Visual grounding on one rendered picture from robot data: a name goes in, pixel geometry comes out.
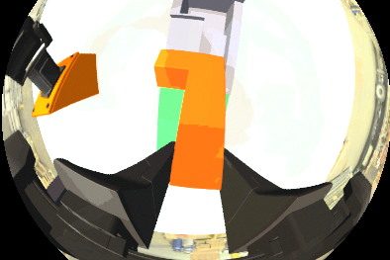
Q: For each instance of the orange l-shaped part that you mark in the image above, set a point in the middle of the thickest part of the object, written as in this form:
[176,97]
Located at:
[198,160]

